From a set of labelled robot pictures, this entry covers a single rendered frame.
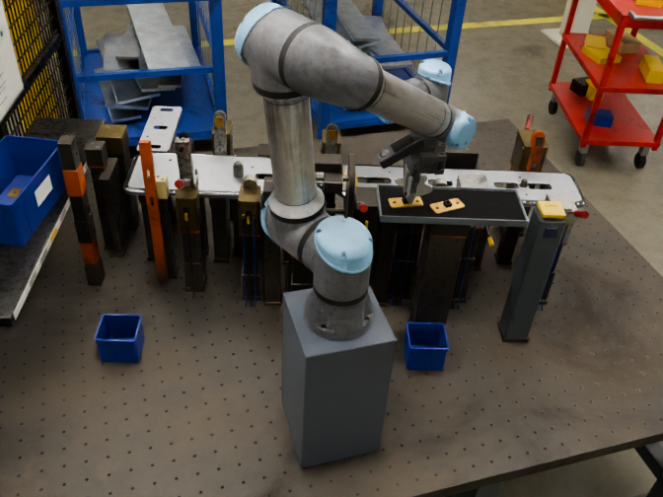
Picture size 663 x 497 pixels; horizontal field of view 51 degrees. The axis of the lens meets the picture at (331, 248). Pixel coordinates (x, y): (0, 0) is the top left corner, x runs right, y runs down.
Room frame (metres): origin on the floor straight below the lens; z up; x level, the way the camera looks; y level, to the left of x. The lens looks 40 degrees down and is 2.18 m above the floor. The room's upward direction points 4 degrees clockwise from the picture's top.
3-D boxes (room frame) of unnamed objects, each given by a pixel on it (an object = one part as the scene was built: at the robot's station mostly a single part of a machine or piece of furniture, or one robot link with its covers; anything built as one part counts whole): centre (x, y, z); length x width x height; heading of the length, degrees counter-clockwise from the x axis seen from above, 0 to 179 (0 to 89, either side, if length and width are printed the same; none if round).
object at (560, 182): (1.77, -0.06, 1.00); 1.38 x 0.22 x 0.02; 93
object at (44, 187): (1.47, 0.84, 1.10); 0.30 x 0.17 x 0.13; 176
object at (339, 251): (1.08, -0.02, 1.27); 0.13 x 0.12 x 0.14; 45
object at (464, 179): (1.60, -0.38, 0.90); 0.13 x 0.08 x 0.41; 3
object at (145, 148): (1.57, 0.51, 0.95); 0.03 x 0.01 x 0.50; 93
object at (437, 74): (1.44, -0.20, 1.48); 0.09 x 0.08 x 0.11; 135
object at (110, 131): (1.85, 0.70, 0.88); 0.08 x 0.08 x 0.36; 3
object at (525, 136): (1.99, -0.62, 0.88); 0.14 x 0.09 x 0.36; 3
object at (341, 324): (1.08, -0.02, 1.15); 0.15 x 0.15 x 0.10
